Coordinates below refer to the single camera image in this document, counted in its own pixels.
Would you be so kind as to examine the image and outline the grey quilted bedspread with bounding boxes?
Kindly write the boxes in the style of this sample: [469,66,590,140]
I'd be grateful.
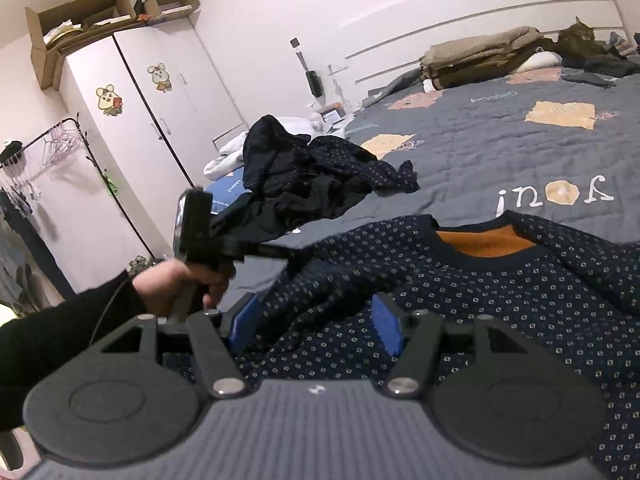
[200,55,640,480]

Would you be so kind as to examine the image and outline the hanging dark pants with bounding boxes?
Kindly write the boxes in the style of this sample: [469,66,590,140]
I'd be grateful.
[0,192,76,318]

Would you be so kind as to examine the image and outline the grey pillow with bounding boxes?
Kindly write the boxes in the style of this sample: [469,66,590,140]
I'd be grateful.
[361,67,426,108]

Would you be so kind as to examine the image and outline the white garment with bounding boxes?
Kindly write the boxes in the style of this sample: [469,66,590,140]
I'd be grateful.
[202,117,346,181]

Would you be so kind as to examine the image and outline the small cardboard box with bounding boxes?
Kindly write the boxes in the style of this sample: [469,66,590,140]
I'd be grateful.
[134,0,201,23]

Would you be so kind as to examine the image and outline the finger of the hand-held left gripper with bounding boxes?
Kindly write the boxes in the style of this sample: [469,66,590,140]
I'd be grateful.
[245,242,313,263]

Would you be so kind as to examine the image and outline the black clothes rack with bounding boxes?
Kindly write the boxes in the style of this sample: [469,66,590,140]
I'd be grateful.
[0,117,156,261]

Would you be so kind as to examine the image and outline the white headboard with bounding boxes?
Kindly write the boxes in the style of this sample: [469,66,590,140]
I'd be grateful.
[340,0,628,96]

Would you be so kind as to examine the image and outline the white wardrobe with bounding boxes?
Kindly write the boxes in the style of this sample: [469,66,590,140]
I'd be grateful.
[57,20,248,261]

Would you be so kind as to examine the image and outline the navy patterned sweater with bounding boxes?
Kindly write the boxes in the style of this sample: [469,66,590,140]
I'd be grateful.
[165,212,640,480]

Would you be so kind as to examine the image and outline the bundle of pink hangers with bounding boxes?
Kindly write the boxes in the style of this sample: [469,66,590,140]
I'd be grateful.
[42,122,83,168]

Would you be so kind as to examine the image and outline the person's left forearm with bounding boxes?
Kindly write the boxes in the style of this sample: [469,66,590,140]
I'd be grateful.
[0,280,146,431]

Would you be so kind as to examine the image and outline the white pillow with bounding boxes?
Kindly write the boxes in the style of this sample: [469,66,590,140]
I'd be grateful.
[525,51,563,68]

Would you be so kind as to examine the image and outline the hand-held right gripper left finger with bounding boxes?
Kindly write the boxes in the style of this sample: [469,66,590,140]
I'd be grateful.
[89,292,261,401]

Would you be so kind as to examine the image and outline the person's left hand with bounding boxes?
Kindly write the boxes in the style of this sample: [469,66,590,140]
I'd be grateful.
[131,260,237,320]

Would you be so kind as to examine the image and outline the pile of dark clothes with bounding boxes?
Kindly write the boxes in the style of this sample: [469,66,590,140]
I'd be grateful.
[242,115,421,211]

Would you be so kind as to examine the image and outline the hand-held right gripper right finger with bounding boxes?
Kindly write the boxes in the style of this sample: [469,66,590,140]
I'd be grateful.
[371,292,543,401]

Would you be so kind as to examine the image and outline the dark grey garment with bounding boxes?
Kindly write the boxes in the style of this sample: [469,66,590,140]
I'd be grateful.
[562,55,640,88]

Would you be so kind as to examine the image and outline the blue pillow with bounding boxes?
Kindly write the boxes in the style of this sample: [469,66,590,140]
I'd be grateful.
[205,175,251,221]

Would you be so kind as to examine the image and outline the mouse sticker with red patch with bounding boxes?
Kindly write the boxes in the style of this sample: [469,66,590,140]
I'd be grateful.
[96,85,123,116]

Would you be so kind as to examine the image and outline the mouse sticker with orange bow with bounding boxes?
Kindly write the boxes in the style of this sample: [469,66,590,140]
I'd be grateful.
[147,63,173,92]

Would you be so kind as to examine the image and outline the large cardboard box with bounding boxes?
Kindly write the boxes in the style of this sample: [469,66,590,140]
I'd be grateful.
[25,0,138,92]

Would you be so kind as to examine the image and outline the tabby cat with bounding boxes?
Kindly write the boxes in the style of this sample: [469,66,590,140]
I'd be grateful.
[555,16,626,68]

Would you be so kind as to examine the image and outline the folded dark brown blanket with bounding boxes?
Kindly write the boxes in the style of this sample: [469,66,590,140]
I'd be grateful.
[422,42,563,92]

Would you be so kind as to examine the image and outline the folded khaki blanket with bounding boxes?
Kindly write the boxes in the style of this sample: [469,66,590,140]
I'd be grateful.
[420,26,543,68]

